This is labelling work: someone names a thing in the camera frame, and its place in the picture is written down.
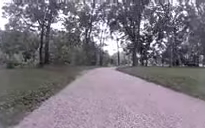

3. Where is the pinkish gravel path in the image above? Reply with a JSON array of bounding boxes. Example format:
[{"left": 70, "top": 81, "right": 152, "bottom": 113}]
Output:
[{"left": 13, "top": 66, "right": 205, "bottom": 128}]

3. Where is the wood of tall trees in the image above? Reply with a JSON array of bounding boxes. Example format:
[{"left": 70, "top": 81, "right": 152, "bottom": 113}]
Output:
[{"left": 0, "top": 0, "right": 205, "bottom": 70}]

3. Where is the grass lawn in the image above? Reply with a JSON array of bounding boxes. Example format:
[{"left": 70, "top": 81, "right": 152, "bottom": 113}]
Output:
[
  {"left": 0, "top": 64, "right": 99, "bottom": 128},
  {"left": 116, "top": 65, "right": 205, "bottom": 105}
]

